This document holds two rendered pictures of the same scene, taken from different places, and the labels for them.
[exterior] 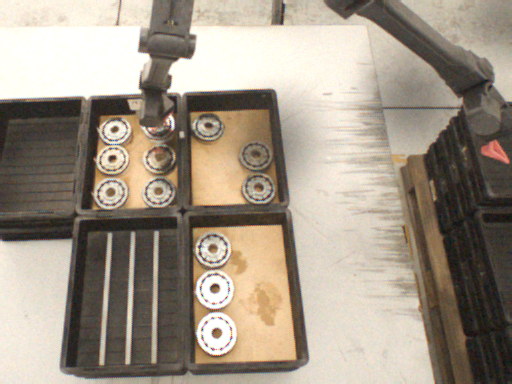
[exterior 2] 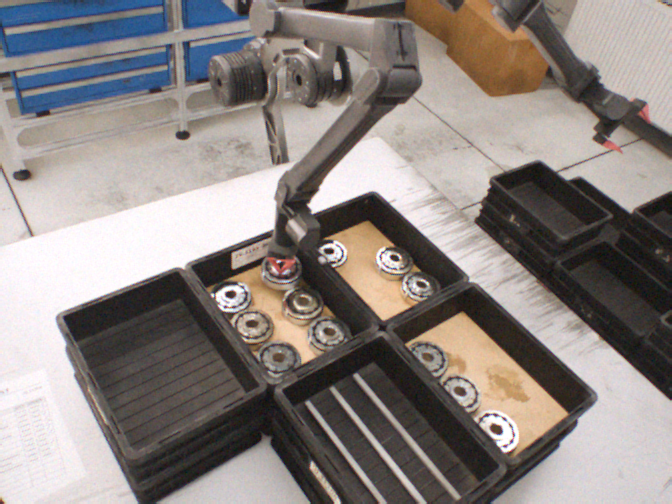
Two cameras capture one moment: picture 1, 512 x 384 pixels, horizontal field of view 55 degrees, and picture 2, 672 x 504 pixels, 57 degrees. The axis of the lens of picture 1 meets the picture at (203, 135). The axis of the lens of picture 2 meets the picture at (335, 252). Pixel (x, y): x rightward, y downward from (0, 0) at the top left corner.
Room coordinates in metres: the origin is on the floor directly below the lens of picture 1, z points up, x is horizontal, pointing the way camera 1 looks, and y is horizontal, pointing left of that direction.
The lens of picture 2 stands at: (-0.06, 0.79, 2.03)
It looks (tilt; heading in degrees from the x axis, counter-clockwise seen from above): 45 degrees down; 316
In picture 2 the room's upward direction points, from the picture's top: 10 degrees clockwise
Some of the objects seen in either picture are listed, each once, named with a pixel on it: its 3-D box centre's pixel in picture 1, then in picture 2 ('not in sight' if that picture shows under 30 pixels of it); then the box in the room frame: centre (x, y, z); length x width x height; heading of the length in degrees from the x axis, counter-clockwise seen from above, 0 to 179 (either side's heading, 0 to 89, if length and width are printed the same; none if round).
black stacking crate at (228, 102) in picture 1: (232, 155); (374, 267); (0.69, -0.09, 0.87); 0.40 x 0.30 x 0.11; 179
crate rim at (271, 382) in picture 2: (132, 151); (279, 298); (0.69, 0.21, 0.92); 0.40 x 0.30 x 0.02; 179
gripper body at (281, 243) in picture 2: (154, 104); (285, 232); (0.79, 0.14, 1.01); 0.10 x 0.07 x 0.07; 134
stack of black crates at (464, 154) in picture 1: (486, 172); (530, 238); (0.79, -1.15, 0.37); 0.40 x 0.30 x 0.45; 176
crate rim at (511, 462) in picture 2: (241, 283); (488, 364); (0.29, -0.08, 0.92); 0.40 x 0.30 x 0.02; 179
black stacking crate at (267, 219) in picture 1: (240, 287); (481, 377); (0.29, -0.08, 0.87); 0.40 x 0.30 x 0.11; 179
